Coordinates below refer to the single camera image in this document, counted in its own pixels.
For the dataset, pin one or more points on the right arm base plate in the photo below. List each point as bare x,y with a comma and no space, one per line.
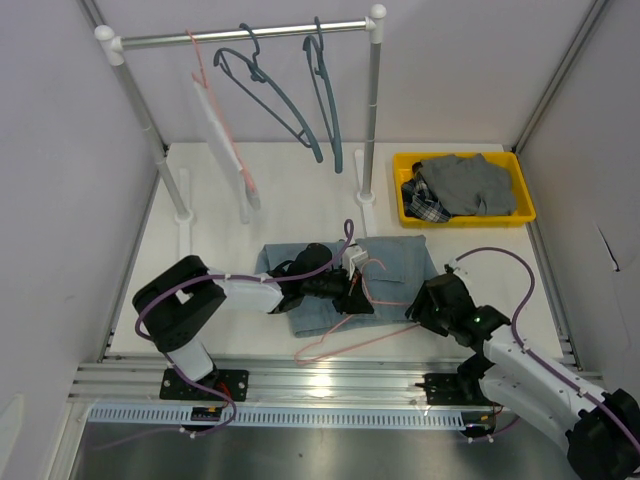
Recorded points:
452,389

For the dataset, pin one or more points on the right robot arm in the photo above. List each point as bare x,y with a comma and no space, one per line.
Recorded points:
598,431

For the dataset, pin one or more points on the pink wire hanger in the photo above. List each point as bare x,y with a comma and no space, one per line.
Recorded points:
218,133

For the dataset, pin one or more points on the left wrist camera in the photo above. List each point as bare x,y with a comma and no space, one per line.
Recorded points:
353,258

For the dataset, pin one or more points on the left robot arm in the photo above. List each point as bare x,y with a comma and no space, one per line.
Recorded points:
174,307

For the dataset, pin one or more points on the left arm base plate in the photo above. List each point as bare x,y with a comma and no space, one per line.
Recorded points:
232,383

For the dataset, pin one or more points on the aluminium rail base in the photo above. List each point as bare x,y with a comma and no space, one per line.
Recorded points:
333,383

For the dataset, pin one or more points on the teal hanger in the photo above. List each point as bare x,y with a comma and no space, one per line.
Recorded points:
245,72
313,47

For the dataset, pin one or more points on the silver clothes rack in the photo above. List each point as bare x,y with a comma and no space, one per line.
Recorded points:
193,208

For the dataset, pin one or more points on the yellow plastic bin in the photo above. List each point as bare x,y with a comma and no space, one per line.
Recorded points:
525,213

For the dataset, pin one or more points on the white slotted cable duct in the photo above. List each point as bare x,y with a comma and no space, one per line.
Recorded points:
412,419

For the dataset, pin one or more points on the teal hanger right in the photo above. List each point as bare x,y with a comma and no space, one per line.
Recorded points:
313,47

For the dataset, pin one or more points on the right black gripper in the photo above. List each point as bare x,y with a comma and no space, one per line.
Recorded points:
419,311

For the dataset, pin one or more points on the teal hanger left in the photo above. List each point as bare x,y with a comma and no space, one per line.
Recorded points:
245,72

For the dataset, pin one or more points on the blue grey garment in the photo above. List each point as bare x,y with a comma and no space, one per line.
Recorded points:
397,269

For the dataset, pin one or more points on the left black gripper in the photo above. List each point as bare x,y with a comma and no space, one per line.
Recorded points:
352,299

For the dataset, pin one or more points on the white skirt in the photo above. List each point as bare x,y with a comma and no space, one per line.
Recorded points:
245,203

